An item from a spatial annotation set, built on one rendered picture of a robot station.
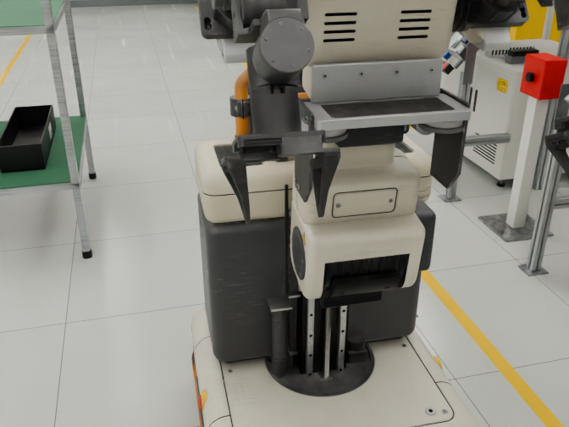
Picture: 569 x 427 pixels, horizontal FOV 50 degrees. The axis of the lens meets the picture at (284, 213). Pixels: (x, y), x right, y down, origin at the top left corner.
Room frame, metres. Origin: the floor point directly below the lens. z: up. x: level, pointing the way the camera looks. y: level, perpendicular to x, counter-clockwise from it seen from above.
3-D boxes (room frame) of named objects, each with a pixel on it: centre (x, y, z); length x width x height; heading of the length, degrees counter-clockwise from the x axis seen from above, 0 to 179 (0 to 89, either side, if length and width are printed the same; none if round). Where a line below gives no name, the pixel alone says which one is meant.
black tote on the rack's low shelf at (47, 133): (2.62, 1.14, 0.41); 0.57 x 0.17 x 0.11; 14
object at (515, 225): (2.51, -1.06, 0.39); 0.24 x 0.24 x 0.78; 14
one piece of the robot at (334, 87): (0.97, -0.15, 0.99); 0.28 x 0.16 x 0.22; 102
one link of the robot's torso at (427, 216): (1.11, -0.19, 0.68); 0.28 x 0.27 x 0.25; 102
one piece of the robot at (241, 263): (1.35, -0.07, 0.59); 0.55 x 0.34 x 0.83; 102
